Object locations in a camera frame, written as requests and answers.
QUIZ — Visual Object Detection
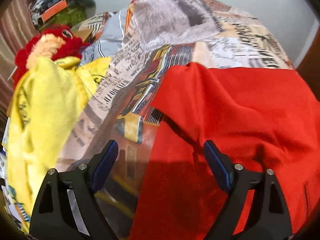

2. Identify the grey blue pillow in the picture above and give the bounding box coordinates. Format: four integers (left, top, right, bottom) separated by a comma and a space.
80, 9, 127, 66

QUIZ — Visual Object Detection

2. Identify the yellow blanket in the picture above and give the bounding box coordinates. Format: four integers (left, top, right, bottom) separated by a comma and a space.
6, 56, 111, 233

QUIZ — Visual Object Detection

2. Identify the striped brown curtain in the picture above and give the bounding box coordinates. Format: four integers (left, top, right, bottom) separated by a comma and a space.
1, 0, 37, 127

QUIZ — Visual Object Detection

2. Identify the red garment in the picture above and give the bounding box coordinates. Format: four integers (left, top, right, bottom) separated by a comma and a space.
130, 62, 319, 239

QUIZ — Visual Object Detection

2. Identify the red plush toy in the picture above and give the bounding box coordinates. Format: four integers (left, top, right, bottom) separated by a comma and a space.
12, 24, 89, 87

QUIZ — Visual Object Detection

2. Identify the green plush pile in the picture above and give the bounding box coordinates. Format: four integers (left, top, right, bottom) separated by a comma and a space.
38, 5, 87, 30

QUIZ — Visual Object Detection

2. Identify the brown wooden door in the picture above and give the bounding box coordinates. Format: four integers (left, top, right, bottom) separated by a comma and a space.
297, 29, 320, 100

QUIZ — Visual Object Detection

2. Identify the newspaper print bed sheet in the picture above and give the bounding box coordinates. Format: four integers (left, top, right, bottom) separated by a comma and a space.
56, 0, 293, 239

